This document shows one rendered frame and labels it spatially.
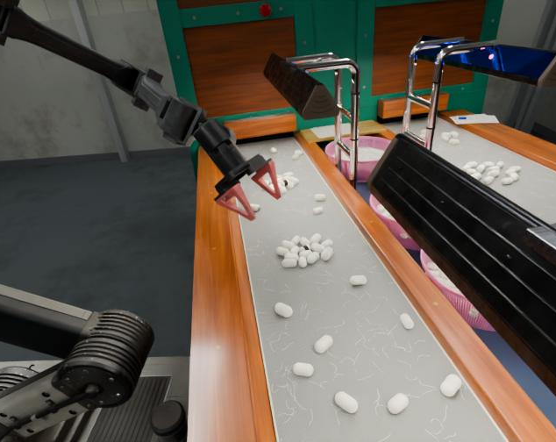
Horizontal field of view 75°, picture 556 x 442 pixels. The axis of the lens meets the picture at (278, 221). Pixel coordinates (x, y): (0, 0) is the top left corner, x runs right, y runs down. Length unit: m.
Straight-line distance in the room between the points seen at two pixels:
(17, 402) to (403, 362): 0.68
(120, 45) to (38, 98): 1.03
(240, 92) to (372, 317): 1.12
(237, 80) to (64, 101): 2.86
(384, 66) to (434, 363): 1.31
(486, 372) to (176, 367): 0.72
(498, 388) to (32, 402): 0.76
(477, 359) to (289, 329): 0.31
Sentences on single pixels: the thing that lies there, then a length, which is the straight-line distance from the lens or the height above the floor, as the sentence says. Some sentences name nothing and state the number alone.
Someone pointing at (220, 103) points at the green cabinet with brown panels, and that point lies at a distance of 1.59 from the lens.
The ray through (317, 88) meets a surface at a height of 1.10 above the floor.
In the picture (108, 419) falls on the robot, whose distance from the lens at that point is 1.03.
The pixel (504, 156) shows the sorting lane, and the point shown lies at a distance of 1.49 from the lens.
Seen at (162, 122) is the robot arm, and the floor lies 1.08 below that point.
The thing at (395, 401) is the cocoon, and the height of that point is 0.76.
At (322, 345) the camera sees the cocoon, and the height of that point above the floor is 0.76.
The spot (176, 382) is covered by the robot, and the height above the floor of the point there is 0.47.
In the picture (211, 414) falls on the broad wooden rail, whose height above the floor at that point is 0.76.
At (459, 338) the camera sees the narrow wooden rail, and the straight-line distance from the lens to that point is 0.69.
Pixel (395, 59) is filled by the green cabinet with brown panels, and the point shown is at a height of 1.01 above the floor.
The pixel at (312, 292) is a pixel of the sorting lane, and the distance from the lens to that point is 0.77.
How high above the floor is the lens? 1.26
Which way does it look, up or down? 31 degrees down
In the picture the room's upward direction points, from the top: 6 degrees counter-clockwise
